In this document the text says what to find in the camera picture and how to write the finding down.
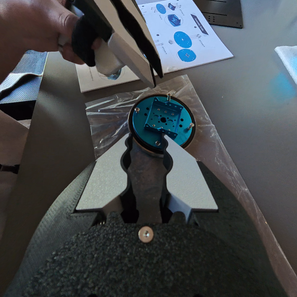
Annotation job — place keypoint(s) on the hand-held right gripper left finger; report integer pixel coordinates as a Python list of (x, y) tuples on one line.
[(102, 185)]

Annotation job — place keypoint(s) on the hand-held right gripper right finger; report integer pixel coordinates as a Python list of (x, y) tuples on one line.
[(192, 185)]

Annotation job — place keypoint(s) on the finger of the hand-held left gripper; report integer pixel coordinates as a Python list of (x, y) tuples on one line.
[(148, 46), (130, 58)]

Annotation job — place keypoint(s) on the grey desk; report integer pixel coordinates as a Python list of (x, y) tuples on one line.
[(243, 116)]

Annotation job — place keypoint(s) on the person's left hand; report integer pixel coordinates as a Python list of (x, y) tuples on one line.
[(34, 23)]

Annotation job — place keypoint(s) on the white instruction booklet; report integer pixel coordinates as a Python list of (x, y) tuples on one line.
[(208, 53)]

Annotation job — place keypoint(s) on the clear flat plastic bag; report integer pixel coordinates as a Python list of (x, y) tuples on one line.
[(111, 120)]

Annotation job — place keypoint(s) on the black metal plate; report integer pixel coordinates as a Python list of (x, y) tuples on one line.
[(222, 14)]

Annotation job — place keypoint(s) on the grey woven fabric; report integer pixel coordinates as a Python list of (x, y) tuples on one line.
[(20, 92)]

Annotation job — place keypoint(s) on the white foam sheet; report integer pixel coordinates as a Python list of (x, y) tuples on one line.
[(290, 60)]

